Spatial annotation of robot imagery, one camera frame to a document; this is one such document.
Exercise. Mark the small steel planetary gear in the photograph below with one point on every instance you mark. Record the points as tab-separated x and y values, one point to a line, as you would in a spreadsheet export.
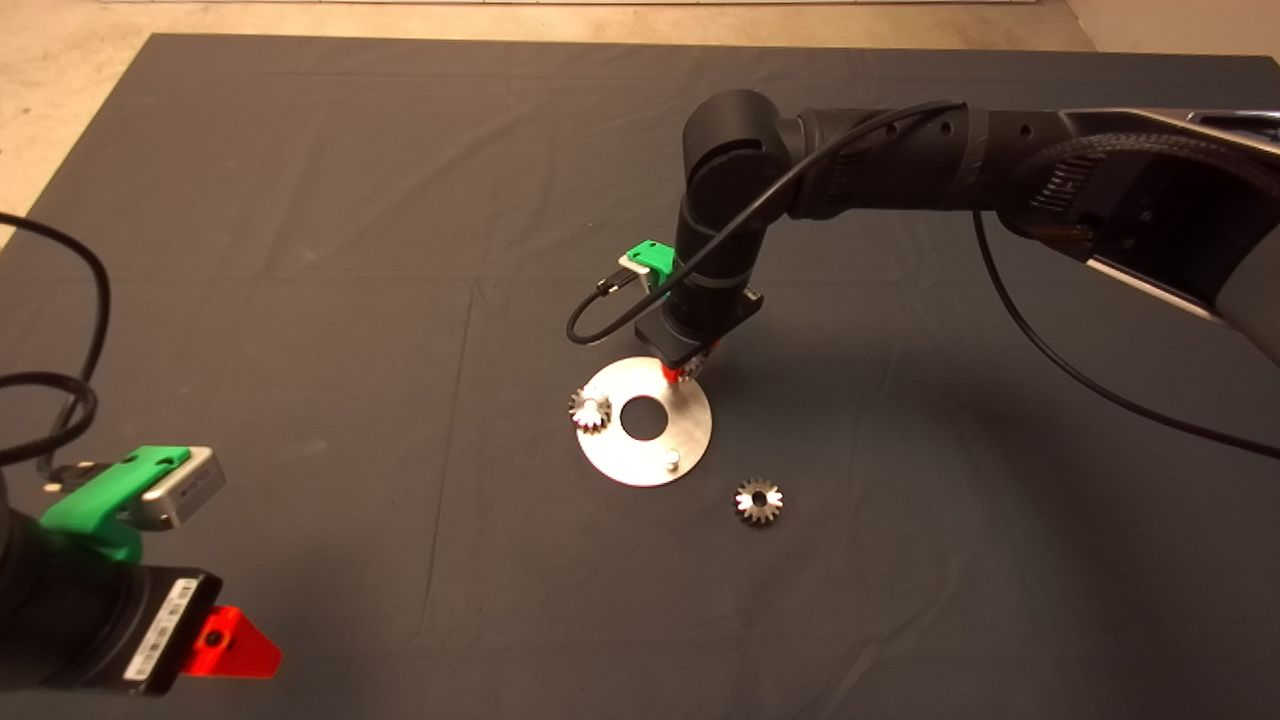
689	371
758	501
590	411

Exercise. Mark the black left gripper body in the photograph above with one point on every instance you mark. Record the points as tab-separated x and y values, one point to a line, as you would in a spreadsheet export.
110	630

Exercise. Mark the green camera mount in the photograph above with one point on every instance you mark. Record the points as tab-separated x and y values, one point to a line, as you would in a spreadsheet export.
92	505
652	256

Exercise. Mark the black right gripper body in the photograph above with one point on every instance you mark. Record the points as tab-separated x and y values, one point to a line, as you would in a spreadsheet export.
700	326

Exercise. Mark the green right camera mount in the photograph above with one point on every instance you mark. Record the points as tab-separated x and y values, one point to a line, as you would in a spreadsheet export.
652	256

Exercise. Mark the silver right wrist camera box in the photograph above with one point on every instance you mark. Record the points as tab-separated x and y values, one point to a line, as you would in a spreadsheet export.
633	265

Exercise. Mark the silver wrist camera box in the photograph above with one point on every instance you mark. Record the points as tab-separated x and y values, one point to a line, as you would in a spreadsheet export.
633	265
190	490

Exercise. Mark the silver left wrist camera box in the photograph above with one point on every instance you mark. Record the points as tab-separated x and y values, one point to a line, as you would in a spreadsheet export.
190	490

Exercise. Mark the green left camera mount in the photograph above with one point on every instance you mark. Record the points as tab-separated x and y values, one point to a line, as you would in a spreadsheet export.
92	505

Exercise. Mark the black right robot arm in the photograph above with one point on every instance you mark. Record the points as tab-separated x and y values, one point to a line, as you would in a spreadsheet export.
900	160

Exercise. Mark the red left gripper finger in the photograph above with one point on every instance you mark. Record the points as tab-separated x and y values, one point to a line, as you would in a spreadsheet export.
238	648

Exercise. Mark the dark grey table cloth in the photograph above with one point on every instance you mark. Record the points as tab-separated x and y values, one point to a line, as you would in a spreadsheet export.
300	150

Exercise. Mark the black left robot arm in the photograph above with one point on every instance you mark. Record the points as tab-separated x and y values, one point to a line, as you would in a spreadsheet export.
20	560

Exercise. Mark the round metal carrier plate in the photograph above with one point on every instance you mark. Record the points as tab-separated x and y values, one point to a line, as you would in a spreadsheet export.
650	465

